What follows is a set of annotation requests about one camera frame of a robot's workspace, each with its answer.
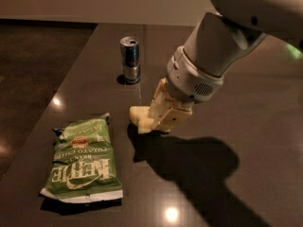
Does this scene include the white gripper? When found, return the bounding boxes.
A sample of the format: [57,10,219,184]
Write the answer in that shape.
[149,46,223,132]

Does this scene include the yellow sponge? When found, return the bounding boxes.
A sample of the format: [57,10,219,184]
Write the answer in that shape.
[129,106,158,134]

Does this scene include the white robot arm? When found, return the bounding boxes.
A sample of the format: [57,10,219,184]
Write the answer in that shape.
[149,0,303,131]

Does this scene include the green jalapeno chip bag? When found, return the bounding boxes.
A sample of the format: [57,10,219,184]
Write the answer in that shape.
[41,114,123,203]

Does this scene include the silver drink can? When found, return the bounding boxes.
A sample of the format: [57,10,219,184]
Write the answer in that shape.
[120,36,141,84]

